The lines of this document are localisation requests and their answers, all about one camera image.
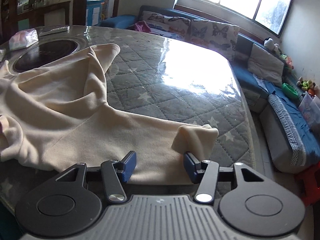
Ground clear plastic storage box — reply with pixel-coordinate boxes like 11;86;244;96
298;93;320;133

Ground panda plush toy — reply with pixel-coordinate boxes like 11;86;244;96
264;37;281;56

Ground red plastic stool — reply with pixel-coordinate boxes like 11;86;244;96
295;163;319;206

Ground window with frame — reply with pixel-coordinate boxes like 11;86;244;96
177;0;292;37

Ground blue white small cabinet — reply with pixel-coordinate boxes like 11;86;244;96
86;0;105;26

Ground cream beige sweater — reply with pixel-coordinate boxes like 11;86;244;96
1;43;219;185

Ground magenta cloth on sofa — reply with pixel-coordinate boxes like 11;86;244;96
128;21;152;33

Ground grey remote control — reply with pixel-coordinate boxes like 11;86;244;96
37;26;70;37

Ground colourful plush toys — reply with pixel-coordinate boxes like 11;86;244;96
296;77;319;97

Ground left butterfly cushion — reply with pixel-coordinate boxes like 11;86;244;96
140;11;191;41

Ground grey plain pillow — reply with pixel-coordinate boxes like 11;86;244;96
247;44;284;87

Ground green plastic bowl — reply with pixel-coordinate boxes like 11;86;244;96
281;83;299;100

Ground pink tissue pack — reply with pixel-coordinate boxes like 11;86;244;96
9;29;39;51

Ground black round induction cooktop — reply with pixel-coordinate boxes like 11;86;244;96
12;40;80;73

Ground blue corner sofa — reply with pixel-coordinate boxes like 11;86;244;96
98;5;319;173

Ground butterfly cushion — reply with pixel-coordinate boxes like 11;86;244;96
187;20;240;61
140;11;191;41

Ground dark wooden sideboard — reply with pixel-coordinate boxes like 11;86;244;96
1;0;73;41

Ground right butterfly cushion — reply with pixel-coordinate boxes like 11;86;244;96
187;20;240;61

